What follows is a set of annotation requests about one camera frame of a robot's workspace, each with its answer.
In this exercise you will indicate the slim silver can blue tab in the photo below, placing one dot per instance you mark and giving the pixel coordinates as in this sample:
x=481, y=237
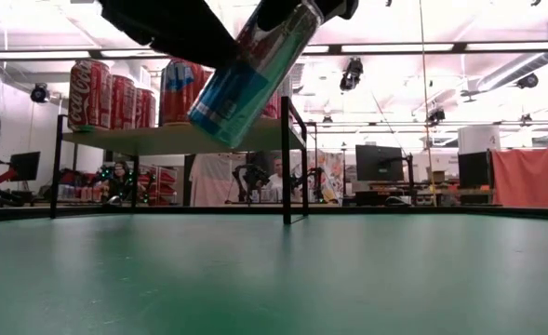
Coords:
x=236, y=102

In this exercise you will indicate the black background robot arm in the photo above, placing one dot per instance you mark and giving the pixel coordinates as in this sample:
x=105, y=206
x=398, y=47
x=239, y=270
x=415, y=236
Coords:
x=250, y=177
x=317, y=179

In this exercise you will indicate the black robot green lights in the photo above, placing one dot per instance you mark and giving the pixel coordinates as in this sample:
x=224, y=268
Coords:
x=145, y=186

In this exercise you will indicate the colourful printed poster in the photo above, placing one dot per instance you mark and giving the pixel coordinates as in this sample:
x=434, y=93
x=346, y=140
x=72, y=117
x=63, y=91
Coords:
x=333, y=172

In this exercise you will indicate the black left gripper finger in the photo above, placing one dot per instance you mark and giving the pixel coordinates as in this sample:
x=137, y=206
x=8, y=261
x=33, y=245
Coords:
x=204, y=42

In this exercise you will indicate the red Coca-Cola can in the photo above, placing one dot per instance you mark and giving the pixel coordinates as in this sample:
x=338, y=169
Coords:
x=146, y=109
x=124, y=104
x=89, y=97

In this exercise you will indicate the red soda can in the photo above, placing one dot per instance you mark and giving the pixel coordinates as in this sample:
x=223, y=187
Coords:
x=180, y=93

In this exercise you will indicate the black monitor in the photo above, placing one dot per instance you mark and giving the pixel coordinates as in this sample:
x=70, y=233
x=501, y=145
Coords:
x=376, y=163
x=473, y=170
x=24, y=166

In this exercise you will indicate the wooden shelf black metal frame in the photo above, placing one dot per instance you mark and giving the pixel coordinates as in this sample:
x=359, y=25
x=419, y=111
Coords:
x=162, y=139

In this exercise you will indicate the white hanging shirt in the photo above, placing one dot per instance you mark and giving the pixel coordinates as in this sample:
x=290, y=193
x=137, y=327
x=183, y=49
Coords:
x=213, y=179

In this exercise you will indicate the red storage bins rack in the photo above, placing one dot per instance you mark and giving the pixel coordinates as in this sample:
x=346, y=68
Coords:
x=162, y=183

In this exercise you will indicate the black overhead beam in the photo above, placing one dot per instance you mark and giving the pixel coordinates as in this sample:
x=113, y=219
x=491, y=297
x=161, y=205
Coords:
x=460, y=47

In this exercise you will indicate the black hanging camera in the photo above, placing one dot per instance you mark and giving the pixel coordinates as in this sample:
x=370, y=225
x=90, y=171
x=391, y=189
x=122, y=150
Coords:
x=436, y=115
x=351, y=74

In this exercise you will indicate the orange red fabric panel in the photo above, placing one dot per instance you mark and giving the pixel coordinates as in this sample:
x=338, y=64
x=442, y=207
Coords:
x=529, y=177

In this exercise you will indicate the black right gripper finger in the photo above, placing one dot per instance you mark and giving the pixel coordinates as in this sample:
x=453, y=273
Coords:
x=278, y=11
x=343, y=7

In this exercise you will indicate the person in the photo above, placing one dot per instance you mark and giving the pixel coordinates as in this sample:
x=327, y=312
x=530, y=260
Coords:
x=120, y=181
x=277, y=176

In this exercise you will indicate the black ceiling spotlight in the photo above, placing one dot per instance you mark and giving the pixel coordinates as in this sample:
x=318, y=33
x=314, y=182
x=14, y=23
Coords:
x=39, y=93
x=528, y=80

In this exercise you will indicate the black table frame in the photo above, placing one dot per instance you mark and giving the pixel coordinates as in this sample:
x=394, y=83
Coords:
x=487, y=211

